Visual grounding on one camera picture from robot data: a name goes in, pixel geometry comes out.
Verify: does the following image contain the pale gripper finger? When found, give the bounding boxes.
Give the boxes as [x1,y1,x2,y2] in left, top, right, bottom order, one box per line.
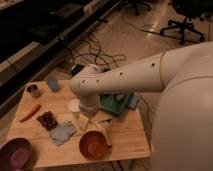
[78,115,89,131]
[95,122,112,148]

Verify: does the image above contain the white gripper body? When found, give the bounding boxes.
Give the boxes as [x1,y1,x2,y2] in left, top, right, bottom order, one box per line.
[67,98,100,118]

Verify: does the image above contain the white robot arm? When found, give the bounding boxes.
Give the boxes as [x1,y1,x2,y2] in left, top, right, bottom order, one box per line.
[70,41,213,171]

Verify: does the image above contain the red bowl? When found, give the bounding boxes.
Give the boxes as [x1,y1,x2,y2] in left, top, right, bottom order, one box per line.
[79,131,111,160]

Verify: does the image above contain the grey-blue towel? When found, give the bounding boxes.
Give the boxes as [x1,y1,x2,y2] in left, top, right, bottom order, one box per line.
[48,121,76,146]

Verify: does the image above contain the purple bowl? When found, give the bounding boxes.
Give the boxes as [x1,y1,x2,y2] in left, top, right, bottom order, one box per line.
[0,138,32,171]

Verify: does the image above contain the green tray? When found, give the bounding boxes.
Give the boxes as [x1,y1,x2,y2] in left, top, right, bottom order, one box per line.
[100,93,132,117]

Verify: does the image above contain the round object in tray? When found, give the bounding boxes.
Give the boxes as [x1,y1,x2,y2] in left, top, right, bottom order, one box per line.
[114,94,124,102]

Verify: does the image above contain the blue cloth by tray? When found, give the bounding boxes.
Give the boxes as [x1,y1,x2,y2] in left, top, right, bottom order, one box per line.
[127,94,140,110]

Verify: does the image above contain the orange carrot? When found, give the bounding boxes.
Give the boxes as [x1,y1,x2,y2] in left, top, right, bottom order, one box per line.
[19,104,41,122]

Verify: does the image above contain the metal can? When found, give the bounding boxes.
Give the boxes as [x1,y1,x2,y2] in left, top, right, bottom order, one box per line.
[27,84,41,98]

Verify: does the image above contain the dark shelf unit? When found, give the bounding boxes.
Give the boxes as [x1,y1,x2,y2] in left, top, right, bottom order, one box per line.
[0,0,118,115]

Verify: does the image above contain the black office chair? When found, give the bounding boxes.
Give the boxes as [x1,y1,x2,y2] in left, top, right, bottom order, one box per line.
[159,0,213,44]
[117,0,151,16]

